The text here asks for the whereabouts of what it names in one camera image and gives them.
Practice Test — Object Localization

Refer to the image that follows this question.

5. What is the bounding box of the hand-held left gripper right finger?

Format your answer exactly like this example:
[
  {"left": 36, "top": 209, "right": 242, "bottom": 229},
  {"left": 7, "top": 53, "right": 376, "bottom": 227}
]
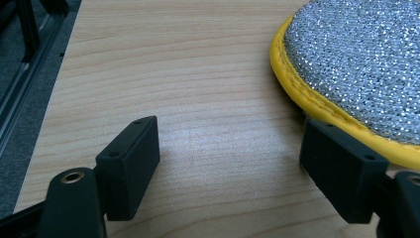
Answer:
[{"left": 299, "top": 117, "right": 390, "bottom": 224}]

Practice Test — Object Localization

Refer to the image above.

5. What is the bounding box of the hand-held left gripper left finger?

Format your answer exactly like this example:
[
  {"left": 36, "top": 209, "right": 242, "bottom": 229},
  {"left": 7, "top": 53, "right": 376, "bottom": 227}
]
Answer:
[{"left": 95, "top": 115, "right": 161, "bottom": 222}]

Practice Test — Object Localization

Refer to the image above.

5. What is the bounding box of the black metal frame rail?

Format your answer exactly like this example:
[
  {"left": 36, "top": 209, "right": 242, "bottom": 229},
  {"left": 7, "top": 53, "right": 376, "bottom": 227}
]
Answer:
[{"left": 0, "top": 0, "right": 70, "bottom": 157}]

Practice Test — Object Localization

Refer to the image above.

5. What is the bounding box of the yellow-rimmed silver scouring pad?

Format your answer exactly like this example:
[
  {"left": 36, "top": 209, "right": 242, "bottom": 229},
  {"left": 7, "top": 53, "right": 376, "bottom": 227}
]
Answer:
[{"left": 269, "top": 0, "right": 420, "bottom": 171}]

